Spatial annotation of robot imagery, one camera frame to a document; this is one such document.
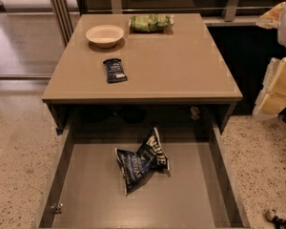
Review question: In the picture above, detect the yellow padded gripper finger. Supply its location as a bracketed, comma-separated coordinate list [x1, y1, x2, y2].
[253, 57, 286, 120]
[255, 2, 285, 30]

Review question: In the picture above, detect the blue Kettle chip bag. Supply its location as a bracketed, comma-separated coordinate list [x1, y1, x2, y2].
[114, 127, 171, 195]

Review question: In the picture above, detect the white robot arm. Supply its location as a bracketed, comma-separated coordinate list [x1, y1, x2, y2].
[253, 1, 286, 120]

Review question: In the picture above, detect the robot base wheel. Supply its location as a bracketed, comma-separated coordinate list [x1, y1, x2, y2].
[265, 209, 286, 229]

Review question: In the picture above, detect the green chip bag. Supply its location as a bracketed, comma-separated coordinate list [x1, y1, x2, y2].
[129, 14, 174, 32]

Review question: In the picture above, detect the grey cabinet with counter top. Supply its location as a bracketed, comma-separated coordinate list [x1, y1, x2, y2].
[42, 13, 242, 129]

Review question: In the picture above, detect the open grey top drawer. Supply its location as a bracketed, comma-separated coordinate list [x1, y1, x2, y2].
[32, 112, 250, 229]

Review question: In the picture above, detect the small dark blue snack packet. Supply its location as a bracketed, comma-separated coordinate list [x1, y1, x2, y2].
[103, 58, 128, 83]

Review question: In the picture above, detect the white paper bowl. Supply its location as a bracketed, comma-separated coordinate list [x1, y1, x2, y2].
[86, 25, 124, 49]

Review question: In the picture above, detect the metal railing frame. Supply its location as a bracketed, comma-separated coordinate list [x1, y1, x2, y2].
[50, 0, 285, 44]

